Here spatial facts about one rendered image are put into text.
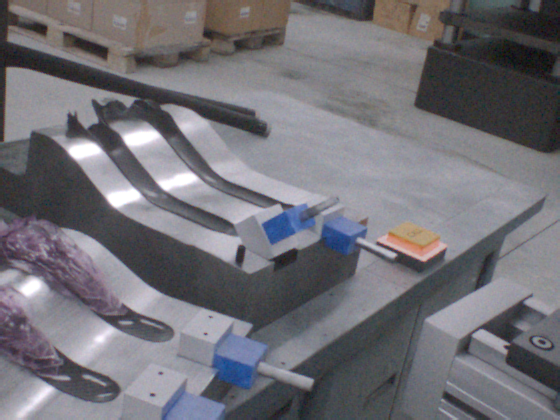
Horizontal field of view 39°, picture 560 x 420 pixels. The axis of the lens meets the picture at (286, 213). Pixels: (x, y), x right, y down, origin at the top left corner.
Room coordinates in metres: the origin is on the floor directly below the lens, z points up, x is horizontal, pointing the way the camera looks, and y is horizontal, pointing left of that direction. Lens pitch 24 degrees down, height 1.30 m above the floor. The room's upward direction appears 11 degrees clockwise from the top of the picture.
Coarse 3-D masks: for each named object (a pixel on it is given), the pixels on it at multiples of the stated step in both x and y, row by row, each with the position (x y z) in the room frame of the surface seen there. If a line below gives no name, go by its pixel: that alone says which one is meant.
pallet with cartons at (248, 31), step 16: (208, 0) 5.56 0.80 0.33; (224, 0) 5.50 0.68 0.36; (240, 0) 5.56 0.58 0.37; (256, 0) 5.74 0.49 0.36; (272, 0) 5.93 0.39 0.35; (288, 0) 6.14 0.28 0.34; (208, 16) 5.55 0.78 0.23; (224, 16) 5.49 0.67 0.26; (240, 16) 5.58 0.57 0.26; (256, 16) 5.77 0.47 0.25; (272, 16) 5.97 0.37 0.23; (288, 16) 6.18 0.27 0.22; (208, 32) 5.99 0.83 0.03; (224, 32) 5.48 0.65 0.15; (240, 32) 5.63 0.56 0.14; (256, 32) 5.79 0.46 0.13; (272, 32) 6.00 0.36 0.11; (224, 48) 5.48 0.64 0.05; (256, 48) 5.82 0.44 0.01
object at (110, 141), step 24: (72, 120) 0.99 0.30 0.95; (168, 120) 1.10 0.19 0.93; (120, 144) 0.99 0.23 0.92; (168, 144) 1.04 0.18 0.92; (120, 168) 0.95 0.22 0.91; (144, 168) 0.97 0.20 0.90; (192, 168) 1.03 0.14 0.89; (144, 192) 0.94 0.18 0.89; (240, 192) 1.01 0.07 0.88; (192, 216) 0.90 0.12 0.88; (216, 216) 0.90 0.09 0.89
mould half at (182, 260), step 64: (64, 128) 0.98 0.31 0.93; (128, 128) 1.03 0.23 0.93; (192, 128) 1.11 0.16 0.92; (0, 192) 0.99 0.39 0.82; (64, 192) 0.92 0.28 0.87; (128, 192) 0.91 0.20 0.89; (192, 192) 0.97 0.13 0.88; (128, 256) 0.86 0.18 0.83; (192, 256) 0.81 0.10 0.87; (256, 256) 0.81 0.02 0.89; (320, 256) 0.89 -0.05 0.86; (256, 320) 0.79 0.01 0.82
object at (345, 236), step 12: (312, 204) 0.93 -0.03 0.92; (336, 204) 0.94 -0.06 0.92; (324, 216) 0.90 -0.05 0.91; (336, 216) 0.93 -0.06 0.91; (312, 228) 0.91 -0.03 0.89; (324, 228) 0.90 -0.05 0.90; (336, 228) 0.90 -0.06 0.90; (348, 228) 0.90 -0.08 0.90; (360, 228) 0.91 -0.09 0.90; (336, 240) 0.89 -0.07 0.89; (348, 240) 0.88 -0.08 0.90; (360, 240) 0.89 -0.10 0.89; (348, 252) 0.88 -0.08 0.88; (372, 252) 0.88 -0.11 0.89; (384, 252) 0.87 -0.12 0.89
